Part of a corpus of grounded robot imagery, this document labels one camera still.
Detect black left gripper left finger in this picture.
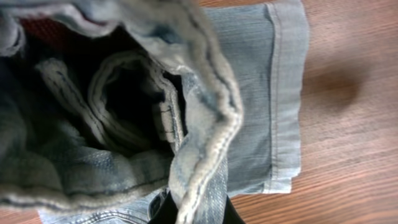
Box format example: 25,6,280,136
148,191,178,224

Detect light blue denim shorts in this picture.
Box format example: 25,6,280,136
1,0,309,223

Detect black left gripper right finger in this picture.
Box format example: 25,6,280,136
223,197,246,224

